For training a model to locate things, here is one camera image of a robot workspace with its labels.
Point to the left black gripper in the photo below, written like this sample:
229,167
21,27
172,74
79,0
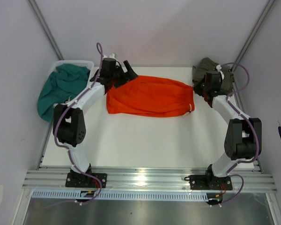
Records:
127,76

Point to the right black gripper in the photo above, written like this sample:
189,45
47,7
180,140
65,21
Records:
196,87

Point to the orange shorts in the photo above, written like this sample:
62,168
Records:
151,97

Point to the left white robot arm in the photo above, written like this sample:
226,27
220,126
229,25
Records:
69,129

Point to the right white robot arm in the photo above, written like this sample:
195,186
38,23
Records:
229,159

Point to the olive green folded shorts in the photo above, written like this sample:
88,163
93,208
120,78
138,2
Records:
207,65

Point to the teal shorts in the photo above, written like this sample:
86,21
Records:
45,102

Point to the white plastic basket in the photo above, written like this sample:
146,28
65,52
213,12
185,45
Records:
72,63

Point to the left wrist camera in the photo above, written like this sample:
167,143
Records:
113,56

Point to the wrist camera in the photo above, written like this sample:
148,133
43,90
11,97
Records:
113,56
219,69

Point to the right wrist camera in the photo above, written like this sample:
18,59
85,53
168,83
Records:
219,69

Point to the right corner aluminium post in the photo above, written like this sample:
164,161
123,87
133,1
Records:
261,19

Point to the corner aluminium post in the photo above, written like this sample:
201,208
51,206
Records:
261,19
45,28

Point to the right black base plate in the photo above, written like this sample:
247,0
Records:
209,182

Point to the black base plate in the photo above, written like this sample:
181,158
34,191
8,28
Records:
209,182
78,180

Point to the left corner aluminium post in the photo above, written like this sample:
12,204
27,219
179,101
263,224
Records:
45,28

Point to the aluminium mounting rail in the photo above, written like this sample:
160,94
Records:
148,179

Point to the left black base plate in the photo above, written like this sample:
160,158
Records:
78,180

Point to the white slotted cable duct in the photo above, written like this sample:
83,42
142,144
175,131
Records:
122,195

